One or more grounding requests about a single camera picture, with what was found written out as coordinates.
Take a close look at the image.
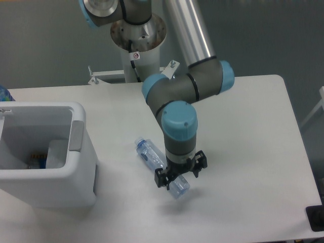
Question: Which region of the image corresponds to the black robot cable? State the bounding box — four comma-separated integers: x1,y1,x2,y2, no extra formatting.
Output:
128,40,142,83

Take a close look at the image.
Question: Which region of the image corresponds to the black clamp at table edge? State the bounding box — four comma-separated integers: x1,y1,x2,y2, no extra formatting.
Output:
306,205,323,232

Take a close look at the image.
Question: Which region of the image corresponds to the blue bottle behind bin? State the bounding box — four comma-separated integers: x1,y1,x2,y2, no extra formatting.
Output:
0,85,15,102

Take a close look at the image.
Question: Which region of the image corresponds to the white frame at right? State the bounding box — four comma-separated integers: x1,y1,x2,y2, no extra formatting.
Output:
300,86,323,131

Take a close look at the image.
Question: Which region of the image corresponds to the clear plastic water bottle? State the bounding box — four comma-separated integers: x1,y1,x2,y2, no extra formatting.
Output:
135,137,190,199

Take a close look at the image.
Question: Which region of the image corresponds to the orange blue wrapper in bin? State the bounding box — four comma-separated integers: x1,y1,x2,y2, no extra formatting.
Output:
27,153,48,169

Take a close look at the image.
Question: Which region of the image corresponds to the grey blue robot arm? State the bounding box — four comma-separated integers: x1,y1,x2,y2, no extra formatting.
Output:
79,1,235,187

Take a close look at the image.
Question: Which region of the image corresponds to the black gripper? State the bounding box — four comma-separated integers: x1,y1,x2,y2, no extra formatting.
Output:
154,150,208,190

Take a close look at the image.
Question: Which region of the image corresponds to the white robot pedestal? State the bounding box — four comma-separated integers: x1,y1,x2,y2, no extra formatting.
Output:
88,13,180,85

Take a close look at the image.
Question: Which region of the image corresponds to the white trash can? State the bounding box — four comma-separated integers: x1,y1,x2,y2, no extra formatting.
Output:
1,101,98,208

